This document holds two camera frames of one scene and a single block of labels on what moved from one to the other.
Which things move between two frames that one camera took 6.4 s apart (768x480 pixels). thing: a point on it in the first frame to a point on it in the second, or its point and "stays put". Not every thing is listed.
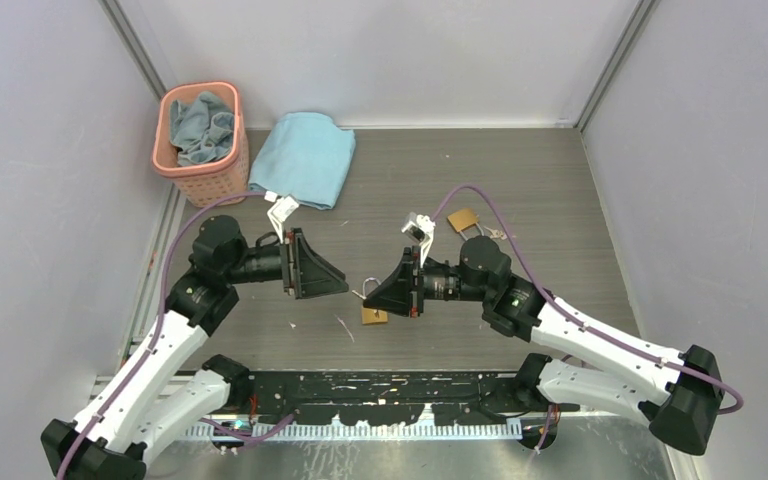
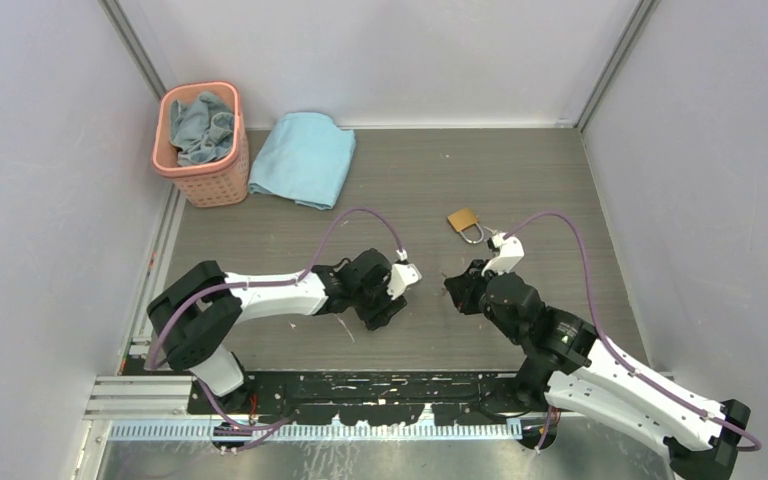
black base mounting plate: [379, 397] stays put
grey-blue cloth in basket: [202, 131] stays put
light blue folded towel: [306, 156] stays put
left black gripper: [304, 272] to [382, 313]
